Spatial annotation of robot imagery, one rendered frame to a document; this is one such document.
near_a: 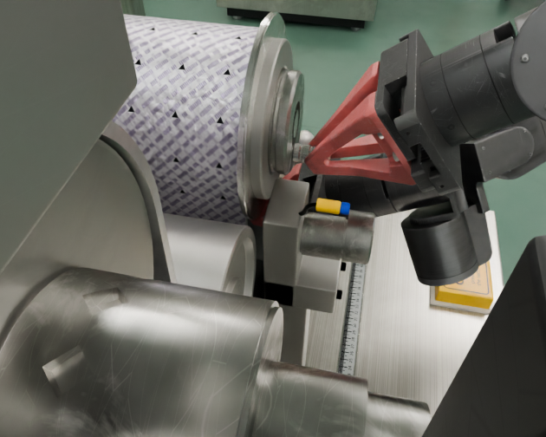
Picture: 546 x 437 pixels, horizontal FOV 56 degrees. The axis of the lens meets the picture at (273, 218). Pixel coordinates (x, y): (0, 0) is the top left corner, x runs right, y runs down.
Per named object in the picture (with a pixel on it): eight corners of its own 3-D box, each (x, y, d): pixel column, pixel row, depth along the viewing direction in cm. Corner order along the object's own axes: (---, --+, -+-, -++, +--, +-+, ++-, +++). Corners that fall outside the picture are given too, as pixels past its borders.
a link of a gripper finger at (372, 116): (340, 155, 43) (449, 109, 38) (329, 218, 38) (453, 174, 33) (294, 94, 39) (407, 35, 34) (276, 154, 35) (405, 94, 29)
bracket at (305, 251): (321, 416, 58) (352, 236, 36) (266, 405, 59) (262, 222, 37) (328, 375, 61) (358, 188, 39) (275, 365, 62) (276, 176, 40)
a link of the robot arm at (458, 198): (451, 128, 47) (445, 142, 42) (470, 198, 48) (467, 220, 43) (378, 148, 50) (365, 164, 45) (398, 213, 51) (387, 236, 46)
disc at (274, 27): (245, 262, 37) (242, 66, 27) (239, 260, 37) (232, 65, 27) (284, 151, 48) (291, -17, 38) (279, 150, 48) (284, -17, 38)
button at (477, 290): (489, 310, 68) (494, 299, 66) (434, 301, 69) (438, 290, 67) (484, 269, 72) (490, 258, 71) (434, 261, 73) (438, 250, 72)
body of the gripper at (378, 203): (338, 189, 56) (404, 172, 53) (326, 259, 49) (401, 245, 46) (313, 144, 53) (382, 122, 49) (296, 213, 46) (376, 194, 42)
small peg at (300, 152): (328, 170, 38) (329, 156, 37) (291, 165, 38) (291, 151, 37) (331, 157, 39) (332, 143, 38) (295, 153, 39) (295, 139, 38)
